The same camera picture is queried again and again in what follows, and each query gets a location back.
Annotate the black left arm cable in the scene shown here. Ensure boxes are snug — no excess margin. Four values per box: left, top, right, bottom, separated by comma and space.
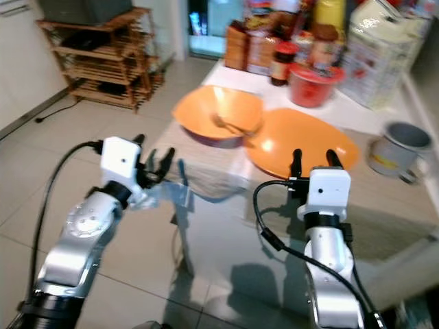
41, 141, 105, 302

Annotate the grey woven placemat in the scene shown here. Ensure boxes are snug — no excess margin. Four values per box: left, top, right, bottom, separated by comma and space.
178, 137, 258, 199

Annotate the red plastic bowl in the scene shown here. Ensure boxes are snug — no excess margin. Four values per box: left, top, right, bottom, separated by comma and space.
288, 63, 345, 108

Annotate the white orange food package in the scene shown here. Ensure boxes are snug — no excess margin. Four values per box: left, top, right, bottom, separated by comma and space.
247, 31, 282, 76

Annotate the yellow bottle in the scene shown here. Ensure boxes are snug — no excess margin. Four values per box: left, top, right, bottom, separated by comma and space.
313, 0, 346, 28

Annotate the black floor cable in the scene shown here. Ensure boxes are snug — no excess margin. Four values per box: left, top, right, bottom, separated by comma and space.
34, 96, 73, 124

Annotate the metal fork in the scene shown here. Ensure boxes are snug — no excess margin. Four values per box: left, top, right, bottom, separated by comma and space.
211, 114, 258, 136

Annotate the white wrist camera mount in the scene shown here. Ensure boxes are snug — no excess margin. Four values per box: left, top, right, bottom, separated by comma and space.
298, 167, 352, 220
101, 136, 143, 206

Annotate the metal table bracket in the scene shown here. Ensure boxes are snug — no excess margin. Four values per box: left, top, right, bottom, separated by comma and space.
144, 182, 193, 210

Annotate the glass balcony door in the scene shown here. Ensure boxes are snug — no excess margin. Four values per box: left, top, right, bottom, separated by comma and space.
187, 0, 237, 59

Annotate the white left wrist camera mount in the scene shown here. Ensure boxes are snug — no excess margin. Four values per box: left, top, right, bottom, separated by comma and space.
101, 136, 143, 206

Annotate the brown cardboard food box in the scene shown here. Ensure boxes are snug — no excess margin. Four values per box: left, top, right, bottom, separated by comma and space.
224, 21, 251, 71

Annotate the wooden slatted shelf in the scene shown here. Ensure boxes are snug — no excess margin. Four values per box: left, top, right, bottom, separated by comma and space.
38, 7, 164, 112

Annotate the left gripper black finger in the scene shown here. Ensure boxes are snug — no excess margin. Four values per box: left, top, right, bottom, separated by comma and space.
136, 134, 153, 175
158, 147, 176, 182

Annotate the jar with brown lid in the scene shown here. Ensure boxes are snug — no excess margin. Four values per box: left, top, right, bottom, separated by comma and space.
310, 24, 344, 69

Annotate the white kitchen cabinet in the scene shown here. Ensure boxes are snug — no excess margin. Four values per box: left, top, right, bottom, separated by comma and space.
0, 0, 56, 131

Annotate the orange plate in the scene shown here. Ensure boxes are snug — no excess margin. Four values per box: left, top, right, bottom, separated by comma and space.
246, 108, 361, 179

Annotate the dark jar with red lid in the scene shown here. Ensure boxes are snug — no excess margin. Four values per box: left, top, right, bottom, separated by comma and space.
270, 41, 299, 86

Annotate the grey mug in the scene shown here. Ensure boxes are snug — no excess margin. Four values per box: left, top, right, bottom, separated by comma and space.
367, 121, 433, 184

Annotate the black television set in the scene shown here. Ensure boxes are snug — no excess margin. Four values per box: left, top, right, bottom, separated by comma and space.
38, 0, 134, 27

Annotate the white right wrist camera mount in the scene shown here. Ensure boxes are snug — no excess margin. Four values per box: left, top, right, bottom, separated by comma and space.
298, 167, 352, 220

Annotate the orange bowl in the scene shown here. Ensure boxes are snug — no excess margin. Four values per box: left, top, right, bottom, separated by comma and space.
173, 86, 265, 148

